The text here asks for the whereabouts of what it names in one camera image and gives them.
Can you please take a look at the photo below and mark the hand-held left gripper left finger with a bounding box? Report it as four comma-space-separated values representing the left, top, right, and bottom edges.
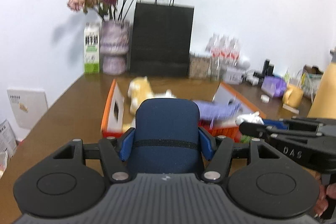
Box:
54, 127, 135, 184

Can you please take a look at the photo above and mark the white green milk carton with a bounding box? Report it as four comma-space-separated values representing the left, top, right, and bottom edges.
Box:
83, 22, 101, 74

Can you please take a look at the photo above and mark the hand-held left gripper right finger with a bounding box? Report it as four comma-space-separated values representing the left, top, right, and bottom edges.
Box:
197, 126, 282, 185

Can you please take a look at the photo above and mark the dark blue case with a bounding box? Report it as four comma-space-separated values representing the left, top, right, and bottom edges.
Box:
127, 98, 205, 174

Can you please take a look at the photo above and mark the purple marbled vase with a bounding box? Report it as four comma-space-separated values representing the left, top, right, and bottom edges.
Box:
100, 20, 130, 75

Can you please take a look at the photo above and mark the white wall panel box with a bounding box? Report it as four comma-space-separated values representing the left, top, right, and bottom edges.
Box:
7, 87, 49, 132

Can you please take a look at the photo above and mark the white charger with cables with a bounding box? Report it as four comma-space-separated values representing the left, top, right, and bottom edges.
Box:
245, 70, 264, 86

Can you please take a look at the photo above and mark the yellow kettle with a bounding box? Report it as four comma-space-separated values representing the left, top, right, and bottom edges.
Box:
307, 48, 336, 119

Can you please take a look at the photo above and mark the wooden desktop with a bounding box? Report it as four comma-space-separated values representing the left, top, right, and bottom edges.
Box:
0, 73, 336, 224

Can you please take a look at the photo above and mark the pink label water bottle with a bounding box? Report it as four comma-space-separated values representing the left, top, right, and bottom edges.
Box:
217, 35, 231, 62
206, 34, 221, 59
228, 36, 241, 64

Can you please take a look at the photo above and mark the purple tissue pack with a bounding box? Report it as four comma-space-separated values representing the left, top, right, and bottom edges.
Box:
261, 76, 287, 98

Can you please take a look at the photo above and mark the white round speaker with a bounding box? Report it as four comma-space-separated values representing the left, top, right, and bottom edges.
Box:
236, 56, 251, 71

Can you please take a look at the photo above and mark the clear jar of nuts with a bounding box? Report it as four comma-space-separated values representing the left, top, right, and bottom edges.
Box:
189, 52, 212, 79

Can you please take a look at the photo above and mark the white tissue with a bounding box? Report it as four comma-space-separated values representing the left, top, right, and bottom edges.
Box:
235, 112, 264, 126

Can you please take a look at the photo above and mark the black paper bag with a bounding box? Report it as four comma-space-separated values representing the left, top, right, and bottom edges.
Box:
129, 0, 195, 78

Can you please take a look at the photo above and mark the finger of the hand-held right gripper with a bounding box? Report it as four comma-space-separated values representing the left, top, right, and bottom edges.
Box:
239, 121, 324, 139
262, 116, 336, 132

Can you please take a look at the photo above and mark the white yellow plush alpaca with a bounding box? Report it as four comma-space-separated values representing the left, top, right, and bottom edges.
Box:
123, 76, 177, 133

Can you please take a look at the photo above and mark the white paper strip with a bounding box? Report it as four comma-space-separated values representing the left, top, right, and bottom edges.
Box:
283, 105, 300, 114

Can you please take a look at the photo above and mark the printed cardboard package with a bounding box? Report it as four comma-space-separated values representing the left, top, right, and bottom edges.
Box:
0, 119, 17, 177

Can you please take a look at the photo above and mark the clear glass cup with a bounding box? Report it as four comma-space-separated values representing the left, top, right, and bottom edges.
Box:
210, 57, 226, 81

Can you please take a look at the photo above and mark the yellow mug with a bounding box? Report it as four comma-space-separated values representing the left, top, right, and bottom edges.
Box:
282, 84, 304, 108

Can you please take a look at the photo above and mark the white tin box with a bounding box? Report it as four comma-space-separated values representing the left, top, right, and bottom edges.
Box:
224, 67, 244, 84

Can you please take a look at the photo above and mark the purple cloth pouch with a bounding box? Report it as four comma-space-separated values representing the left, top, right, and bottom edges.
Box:
193, 100, 243, 127

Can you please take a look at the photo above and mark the black upright device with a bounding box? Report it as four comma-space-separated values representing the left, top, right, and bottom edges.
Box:
261, 59, 275, 76

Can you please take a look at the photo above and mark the red orange cardboard box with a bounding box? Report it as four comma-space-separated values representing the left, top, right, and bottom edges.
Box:
101, 78, 267, 142

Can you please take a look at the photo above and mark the person's right hand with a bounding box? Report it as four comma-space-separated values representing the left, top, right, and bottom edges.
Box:
313, 182, 336, 217

